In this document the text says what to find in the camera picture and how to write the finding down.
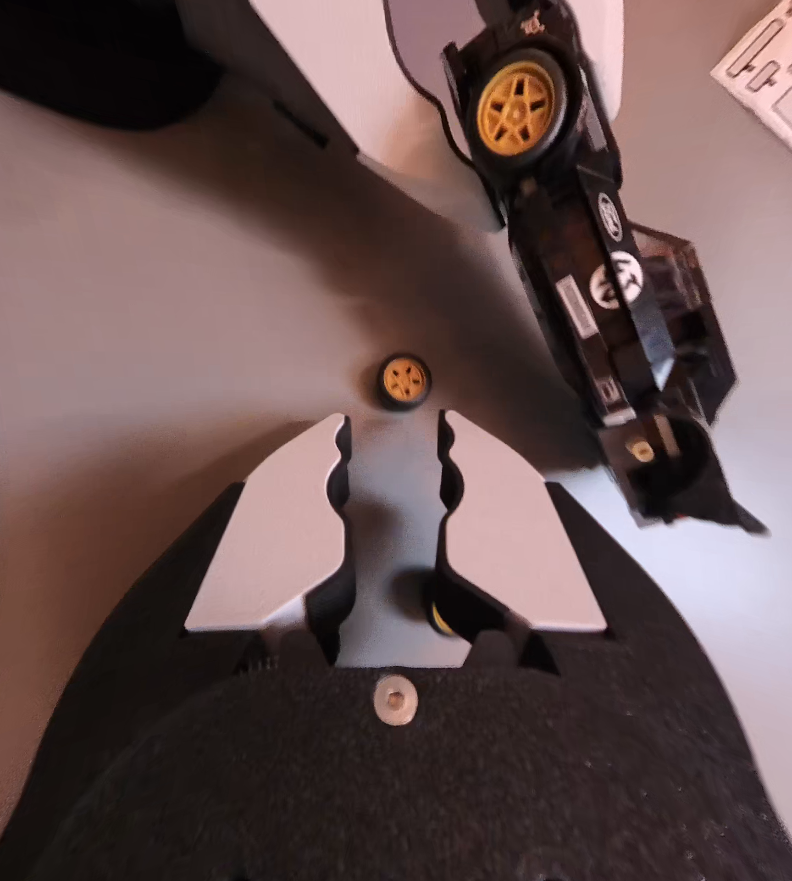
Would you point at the black lego wheel gold hub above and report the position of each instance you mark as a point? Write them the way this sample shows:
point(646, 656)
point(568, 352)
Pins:
point(403, 381)
point(439, 616)
point(517, 108)

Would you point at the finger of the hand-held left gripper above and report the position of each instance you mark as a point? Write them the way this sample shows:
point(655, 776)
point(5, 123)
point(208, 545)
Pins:
point(341, 69)
point(602, 41)

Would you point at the black dimpled wrist rest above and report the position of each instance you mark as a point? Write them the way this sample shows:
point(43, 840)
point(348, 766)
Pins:
point(66, 55)

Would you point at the black lego car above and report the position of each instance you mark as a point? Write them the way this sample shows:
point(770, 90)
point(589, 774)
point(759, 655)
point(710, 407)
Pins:
point(602, 317)

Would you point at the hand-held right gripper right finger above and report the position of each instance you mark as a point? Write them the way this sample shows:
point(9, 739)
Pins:
point(520, 537)

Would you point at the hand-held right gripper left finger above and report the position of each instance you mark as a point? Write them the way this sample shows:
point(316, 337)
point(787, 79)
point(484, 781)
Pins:
point(272, 537)

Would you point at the white sticker sheet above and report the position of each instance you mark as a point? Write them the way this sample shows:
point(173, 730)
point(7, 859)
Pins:
point(788, 83)

